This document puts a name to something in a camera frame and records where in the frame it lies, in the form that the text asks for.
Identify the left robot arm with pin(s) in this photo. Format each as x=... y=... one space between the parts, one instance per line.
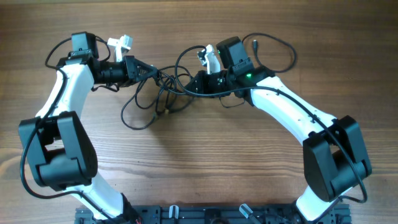
x=56 y=147

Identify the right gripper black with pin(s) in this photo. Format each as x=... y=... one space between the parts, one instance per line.
x=203 y=78

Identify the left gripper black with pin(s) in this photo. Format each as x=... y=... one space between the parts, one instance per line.
x=132 y=64

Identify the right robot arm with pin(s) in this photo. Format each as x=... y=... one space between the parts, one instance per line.
x=335 y=158

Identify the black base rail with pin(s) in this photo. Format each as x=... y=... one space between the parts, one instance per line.
x=271 y=213

